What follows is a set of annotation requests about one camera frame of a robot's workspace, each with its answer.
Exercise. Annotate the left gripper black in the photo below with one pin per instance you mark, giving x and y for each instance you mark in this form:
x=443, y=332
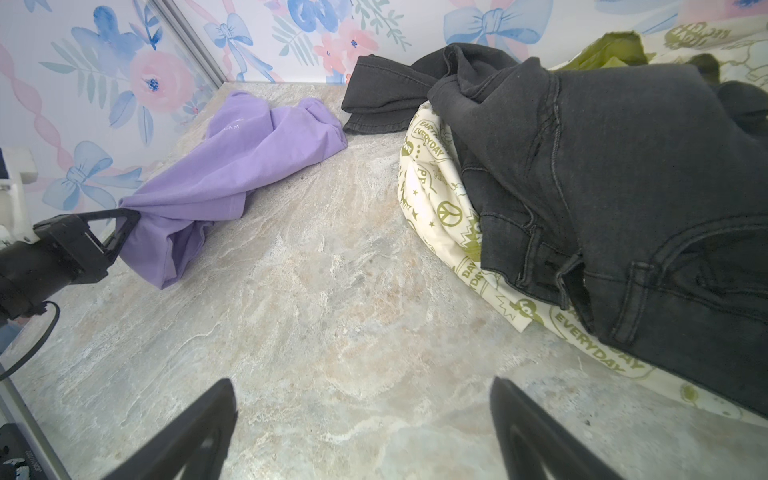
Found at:
x=69, y=252

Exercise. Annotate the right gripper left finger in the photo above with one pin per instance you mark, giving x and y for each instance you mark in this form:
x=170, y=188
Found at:
x=193, y=446

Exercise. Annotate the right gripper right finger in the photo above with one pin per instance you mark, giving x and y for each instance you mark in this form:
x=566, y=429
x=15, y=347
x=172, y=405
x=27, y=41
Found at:
x=533, y=444

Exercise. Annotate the purple cloth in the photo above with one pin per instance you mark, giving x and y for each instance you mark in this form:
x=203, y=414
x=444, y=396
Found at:
x=248, y=145

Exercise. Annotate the cream green-printed cloth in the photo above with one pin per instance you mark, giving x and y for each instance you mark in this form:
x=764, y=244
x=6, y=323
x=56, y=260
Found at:
x=442, y=215

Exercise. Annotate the olive green cloth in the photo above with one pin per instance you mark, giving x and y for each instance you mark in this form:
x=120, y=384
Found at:
x=612, y=50

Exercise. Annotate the black jeans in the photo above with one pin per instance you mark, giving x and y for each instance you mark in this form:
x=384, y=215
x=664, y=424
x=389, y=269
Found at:
x=636, y=195

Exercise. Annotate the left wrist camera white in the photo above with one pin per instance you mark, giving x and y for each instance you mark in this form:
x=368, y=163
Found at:
x=18, y=169

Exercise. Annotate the left corner aluminium post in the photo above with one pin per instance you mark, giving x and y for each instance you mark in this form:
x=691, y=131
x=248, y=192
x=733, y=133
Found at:
x=179, y=24

